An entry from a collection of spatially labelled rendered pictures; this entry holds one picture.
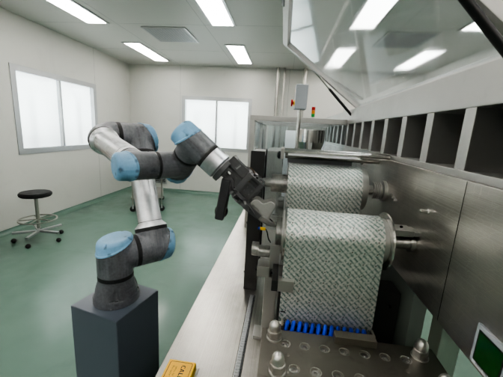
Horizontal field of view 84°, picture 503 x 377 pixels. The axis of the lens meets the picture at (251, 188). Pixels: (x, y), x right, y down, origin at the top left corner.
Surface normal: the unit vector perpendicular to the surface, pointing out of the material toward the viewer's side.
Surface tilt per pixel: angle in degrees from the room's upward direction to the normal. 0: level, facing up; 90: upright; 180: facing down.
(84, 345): 90
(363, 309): 90
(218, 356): 0
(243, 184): 90
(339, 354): 0
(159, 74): 90
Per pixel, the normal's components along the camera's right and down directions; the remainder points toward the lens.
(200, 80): -0.11, 0.19
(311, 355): 0.06, -0.98
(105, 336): -0.35, 0.17
